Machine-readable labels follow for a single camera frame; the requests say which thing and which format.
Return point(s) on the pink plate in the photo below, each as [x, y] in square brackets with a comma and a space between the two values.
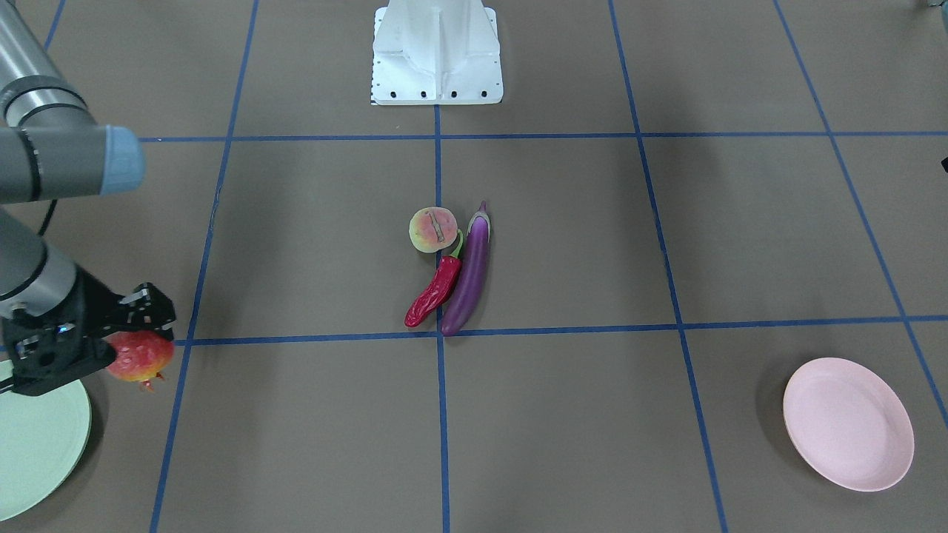
[848, 424]

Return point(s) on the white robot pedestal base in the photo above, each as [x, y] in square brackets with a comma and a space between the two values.
[436, 53]

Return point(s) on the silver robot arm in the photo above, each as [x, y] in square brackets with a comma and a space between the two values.
[51, 148]

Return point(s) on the pink yellow peach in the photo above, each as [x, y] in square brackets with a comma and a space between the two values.
[433, 229]

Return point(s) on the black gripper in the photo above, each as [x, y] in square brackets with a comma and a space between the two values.
[94, 302]

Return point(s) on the purple eggplant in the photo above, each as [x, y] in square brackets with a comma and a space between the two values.
[471, 281]

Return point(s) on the red pomegranate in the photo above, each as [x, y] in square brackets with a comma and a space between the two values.
[140, 357]

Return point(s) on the green plate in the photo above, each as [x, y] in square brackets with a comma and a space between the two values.
[42, 441]

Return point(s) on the red chili pepper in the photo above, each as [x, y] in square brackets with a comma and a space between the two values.
[439, 288]

